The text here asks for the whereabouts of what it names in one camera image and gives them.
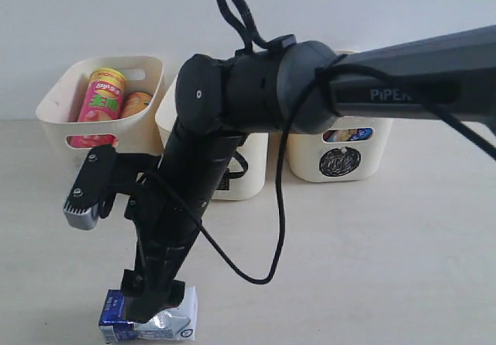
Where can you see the cream bin triangle mark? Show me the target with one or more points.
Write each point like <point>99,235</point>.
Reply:
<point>58,111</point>

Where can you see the cream bin square mark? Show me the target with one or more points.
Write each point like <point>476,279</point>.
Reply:
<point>246,173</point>

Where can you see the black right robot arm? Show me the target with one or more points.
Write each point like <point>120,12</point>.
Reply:
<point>296,88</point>

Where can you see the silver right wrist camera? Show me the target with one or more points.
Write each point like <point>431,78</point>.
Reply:
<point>104,174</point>

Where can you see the blue snack bag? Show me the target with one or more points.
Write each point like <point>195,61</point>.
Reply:
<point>359,134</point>

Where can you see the cream bin circle mark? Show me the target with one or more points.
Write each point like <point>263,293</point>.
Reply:
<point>313,160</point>

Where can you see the pink Lay's chips can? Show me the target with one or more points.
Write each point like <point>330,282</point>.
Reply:
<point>102,101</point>

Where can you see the yellow Lay's chips can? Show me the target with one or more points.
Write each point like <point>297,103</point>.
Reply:
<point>135,103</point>

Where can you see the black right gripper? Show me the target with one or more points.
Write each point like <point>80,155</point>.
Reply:
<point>166,230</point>

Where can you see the orange snack bag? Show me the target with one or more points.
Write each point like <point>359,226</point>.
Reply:
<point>336,135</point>

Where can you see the blue white milk carton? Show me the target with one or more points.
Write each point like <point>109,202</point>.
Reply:
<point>176,324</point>

